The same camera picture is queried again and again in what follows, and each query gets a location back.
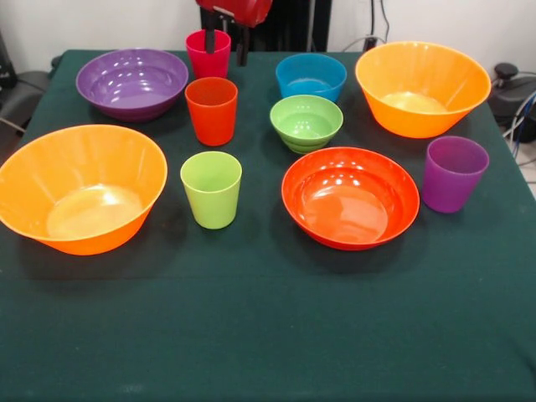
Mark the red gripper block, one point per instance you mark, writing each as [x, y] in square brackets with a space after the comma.
[247, 10]

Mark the pink plastic cup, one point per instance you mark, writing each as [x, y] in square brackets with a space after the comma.
[209, 67]

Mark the red plastic cup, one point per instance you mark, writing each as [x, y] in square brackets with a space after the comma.
[211, 117]

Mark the blue plastic bowl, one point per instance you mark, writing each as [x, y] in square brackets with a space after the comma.
[310, 79]

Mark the purple plastic bowl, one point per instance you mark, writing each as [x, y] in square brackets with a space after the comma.
[132, 92]

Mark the green plastic bowl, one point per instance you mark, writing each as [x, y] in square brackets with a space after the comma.
[305, 121]

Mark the green plastic cup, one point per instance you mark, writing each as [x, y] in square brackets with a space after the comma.
[211, 197]

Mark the large orange plastic bowl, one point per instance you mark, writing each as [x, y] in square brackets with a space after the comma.
[79, 188]
[419, 84]

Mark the red plastic bowl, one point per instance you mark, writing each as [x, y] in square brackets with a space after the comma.
[349, 201]

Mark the purple plastic cup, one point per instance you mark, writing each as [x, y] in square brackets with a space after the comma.
[454, 180]

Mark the dark green table cloth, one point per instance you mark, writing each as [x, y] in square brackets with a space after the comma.
[268, 314]

